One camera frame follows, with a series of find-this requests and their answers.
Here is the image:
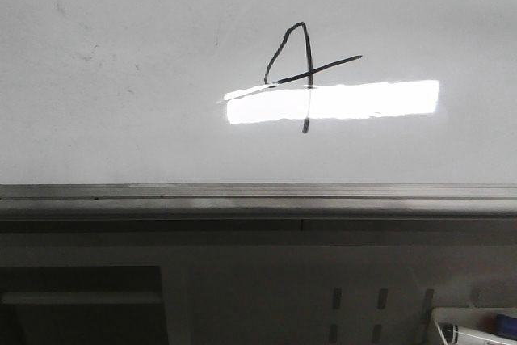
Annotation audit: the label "blue capped marker in tray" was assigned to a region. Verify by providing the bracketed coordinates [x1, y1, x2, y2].
[494, 314, 517, 340]

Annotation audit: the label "large white whiteboard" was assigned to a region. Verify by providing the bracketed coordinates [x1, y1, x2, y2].
[1, 0, 516, 217]

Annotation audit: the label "black capped marker in tray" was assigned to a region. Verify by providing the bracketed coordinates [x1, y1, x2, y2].
[437, 322, 517, 345]

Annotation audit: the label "white plastic marker tray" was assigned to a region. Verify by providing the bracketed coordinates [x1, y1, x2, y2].
[427, 308, 516, 344]

